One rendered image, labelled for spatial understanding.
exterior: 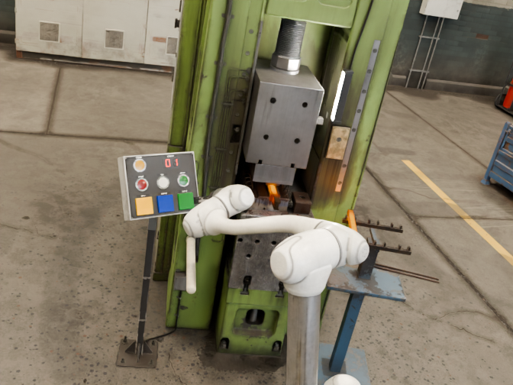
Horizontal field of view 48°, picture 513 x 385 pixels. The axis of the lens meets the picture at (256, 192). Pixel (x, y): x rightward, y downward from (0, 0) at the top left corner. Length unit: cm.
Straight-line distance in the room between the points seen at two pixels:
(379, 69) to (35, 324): 228
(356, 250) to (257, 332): 161
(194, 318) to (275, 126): 131
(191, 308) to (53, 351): 77
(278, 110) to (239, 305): 109
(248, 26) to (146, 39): 535
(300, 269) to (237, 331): 165
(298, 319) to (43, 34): 664
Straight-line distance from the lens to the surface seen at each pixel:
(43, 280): 378
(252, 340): 328
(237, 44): 269
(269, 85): 261
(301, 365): 184
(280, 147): 272
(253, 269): 297
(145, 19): 792
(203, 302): 334
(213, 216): 208
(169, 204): 259
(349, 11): 274
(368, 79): 285
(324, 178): 299
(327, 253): 170
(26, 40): 803
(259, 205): 285
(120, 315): 351
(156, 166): 258
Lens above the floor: 225
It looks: 26 degrees down
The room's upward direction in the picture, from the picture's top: 11 degrees clockwise
